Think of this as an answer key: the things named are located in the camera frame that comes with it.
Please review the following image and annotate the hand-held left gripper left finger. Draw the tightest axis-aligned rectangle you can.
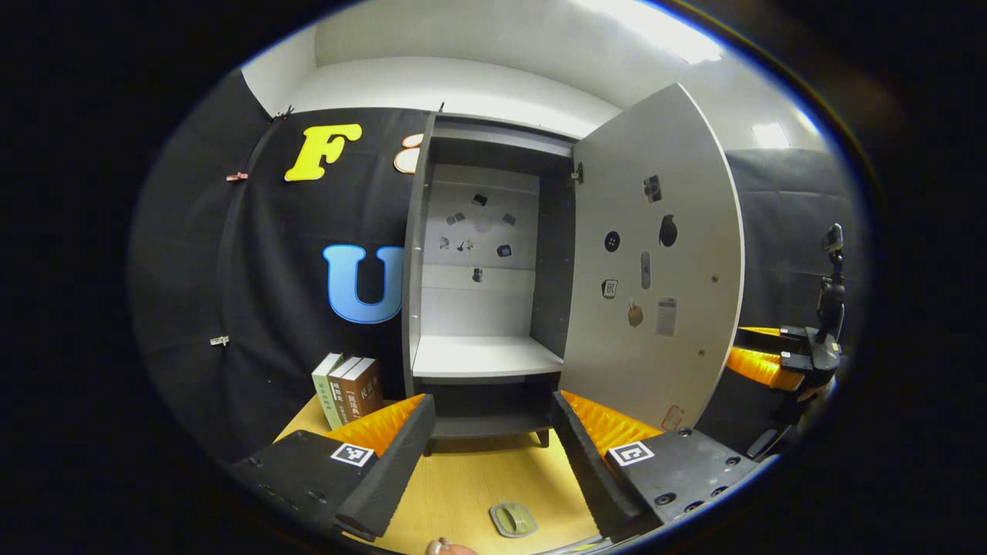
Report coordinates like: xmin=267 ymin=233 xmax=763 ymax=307
xmin=231 ymin=393 xmax=436 ymax=543

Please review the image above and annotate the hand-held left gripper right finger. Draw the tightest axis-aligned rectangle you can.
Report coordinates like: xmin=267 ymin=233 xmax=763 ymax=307
xmin=550 ymin=389 xmax=776 ymax=543

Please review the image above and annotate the grey green coaster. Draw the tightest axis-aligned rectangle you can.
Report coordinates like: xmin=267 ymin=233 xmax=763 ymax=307
xmin=490 ymin=501 xmax=538 ymax=538

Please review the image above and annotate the beige cabinet door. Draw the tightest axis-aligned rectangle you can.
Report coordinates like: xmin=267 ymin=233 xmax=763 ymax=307
xmin=559 ymin=82 xmax=746 ymax=432

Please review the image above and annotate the dark grey cabinet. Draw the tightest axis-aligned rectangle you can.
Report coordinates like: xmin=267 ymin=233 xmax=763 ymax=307
xmin=401 ymin=112 xmax=583 ymax=456

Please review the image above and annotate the brown book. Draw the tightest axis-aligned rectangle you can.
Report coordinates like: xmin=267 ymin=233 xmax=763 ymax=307
xmin=339 ymin=358 xmax=384 ymax=421
xmin=328 ymin=356 xmax=363 ymax=426

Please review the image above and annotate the black backdrop cloth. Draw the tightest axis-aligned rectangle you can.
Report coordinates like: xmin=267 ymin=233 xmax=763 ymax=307
xmin=127 ymin=69 xmax=868 ymax=463

